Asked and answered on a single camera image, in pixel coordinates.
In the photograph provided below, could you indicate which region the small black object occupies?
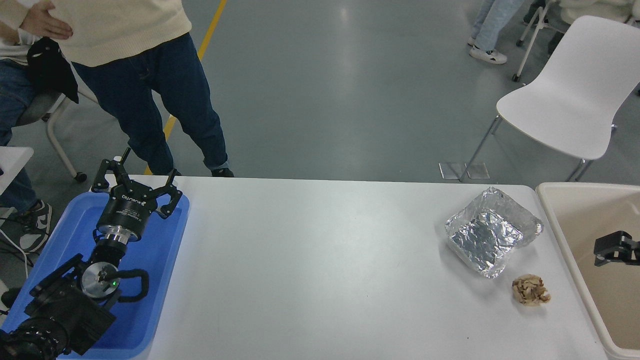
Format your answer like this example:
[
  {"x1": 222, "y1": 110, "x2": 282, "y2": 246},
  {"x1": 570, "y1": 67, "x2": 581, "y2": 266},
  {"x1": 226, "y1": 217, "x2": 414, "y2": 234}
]
[{"x1": 1, "y1": 286, "x2": 24, "y2": 309}]

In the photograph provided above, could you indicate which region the blue plastic tray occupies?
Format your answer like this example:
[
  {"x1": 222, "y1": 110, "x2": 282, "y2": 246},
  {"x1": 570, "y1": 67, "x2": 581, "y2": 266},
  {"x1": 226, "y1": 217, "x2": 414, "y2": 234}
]
[{"x1": 0, "y1": 191, "x2": 191, "y2": 360}]

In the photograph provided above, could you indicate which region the small white table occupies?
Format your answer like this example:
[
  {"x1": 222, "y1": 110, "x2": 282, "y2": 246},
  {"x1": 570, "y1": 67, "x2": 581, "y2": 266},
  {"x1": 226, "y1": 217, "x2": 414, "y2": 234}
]
[{"x1": 0, "y1": 146, "x2": 35, "y2": 196}]

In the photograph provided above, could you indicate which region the crumpled foil tray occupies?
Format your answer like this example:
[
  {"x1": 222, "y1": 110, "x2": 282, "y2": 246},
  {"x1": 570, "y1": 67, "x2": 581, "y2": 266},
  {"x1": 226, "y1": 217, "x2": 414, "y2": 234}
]
[{"x1": 445, "y1": 186, "x2": 544, "y2": 279}]

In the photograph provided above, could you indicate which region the crumpled tan paper ball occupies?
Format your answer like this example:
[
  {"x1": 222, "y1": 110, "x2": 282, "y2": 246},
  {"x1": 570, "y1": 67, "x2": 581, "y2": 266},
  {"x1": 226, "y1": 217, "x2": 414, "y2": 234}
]
[{"x1": 511, "y1": 274, "x2": 552, "y2": 307}]

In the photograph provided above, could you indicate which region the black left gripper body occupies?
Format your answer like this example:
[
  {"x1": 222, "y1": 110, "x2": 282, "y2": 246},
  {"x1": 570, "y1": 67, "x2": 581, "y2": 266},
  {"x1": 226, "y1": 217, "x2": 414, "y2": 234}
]
[{"x1": 95, "y1": 188, "x2": 158, "y2": 237}]

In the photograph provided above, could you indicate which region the grey wheeled chair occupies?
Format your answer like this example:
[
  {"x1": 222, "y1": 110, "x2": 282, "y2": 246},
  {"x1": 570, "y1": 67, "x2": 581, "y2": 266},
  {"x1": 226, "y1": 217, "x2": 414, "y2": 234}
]
[{"x1": 12, "y1": 82, "x2": 103, "y2": 184}]

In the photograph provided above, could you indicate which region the black jacket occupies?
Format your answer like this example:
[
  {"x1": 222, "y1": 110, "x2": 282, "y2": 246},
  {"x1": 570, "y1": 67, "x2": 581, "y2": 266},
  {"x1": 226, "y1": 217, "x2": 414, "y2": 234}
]
[{"x1": 26, "y1": 36, "x2": 80, "y2": 104}]

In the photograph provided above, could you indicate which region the white plastic chair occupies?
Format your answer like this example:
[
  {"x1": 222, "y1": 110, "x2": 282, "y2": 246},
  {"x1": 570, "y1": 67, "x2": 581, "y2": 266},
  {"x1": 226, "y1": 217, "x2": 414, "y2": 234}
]
[{"x1": 459, "y1": 15, "x2": 640, "y2": 183}]

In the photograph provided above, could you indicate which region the white floor cable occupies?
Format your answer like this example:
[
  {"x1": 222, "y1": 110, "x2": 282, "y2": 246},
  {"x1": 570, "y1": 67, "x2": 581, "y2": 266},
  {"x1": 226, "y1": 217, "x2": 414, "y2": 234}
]
[{"x1": 0, "y1": 229, "x2": 31, "y2": 279}]

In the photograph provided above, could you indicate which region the large pale bin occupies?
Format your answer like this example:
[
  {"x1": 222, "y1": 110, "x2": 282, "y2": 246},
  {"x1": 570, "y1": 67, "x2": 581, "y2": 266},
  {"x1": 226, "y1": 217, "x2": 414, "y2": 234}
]
[{"x1": 535, "y1": 181, "x2": 640, "y2": 360}]

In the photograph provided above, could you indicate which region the person's hand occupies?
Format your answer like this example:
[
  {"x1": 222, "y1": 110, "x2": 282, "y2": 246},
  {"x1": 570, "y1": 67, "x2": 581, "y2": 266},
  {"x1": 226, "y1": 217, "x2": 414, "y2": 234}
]
[{"x1": 20, "y1": 0, "x2": 74, "y2": 41}]

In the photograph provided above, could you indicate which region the standing person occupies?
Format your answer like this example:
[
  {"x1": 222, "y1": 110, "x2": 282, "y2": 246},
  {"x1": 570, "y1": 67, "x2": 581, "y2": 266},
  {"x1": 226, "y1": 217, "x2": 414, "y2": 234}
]
[
  {"x1": 468, "y1": 0, "x2": 526, "y2": 65},
  {"x1": 0, "y1": 0, "x2": 235, "y2": 178}
]

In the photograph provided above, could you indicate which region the white-framed wheeled chair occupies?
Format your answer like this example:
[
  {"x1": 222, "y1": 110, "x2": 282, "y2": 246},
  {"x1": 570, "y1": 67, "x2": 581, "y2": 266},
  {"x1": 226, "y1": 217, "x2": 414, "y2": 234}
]
[{"x1": 512, "y1": 0, "x2": 571, "y2": 82}]

